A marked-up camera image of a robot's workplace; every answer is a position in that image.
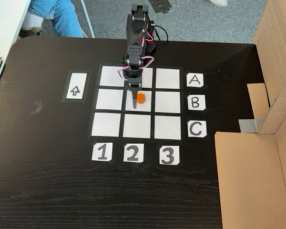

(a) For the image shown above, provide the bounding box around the black power cable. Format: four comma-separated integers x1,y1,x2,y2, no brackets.
153,23,170,42

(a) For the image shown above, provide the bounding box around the paper sheet number 3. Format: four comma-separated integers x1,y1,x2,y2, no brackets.
159,146,181,165

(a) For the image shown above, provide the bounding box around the paper sheet with arrow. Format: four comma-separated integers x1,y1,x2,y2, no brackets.
62,69,92,104

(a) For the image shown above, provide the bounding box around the paper sheet number 1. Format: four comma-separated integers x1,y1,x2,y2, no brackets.
92,142,113,162

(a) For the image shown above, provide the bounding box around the brown cardboard box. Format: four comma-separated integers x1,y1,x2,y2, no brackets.
214,0,286,229

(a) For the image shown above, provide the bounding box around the white grid sheet black tape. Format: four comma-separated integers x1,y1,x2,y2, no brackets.
87,63,184,142

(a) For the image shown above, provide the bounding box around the person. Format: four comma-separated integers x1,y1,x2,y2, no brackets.
18,0,84,38

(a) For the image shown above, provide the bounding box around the crumpled clear tape scrap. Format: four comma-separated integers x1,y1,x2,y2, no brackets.
30,100,45,116

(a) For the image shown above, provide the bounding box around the paper sheet number 2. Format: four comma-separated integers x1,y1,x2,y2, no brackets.
123,143,145,163

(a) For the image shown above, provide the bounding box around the grey metal desk leg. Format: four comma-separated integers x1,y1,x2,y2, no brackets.
80,0,95,38

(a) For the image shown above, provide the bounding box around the paper sheet letter C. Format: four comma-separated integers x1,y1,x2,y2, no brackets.
187,120,207,138

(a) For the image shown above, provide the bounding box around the paper sheet letter B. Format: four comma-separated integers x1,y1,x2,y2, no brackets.
187,94,207,111

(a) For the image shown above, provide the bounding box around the black floor tape patch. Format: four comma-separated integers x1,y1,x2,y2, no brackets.
149,0,179,14

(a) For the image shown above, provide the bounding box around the white desk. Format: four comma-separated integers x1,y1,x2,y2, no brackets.
0,0,31,58

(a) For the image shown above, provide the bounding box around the paper sheet letter A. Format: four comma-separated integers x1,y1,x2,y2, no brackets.
186,73,204,88

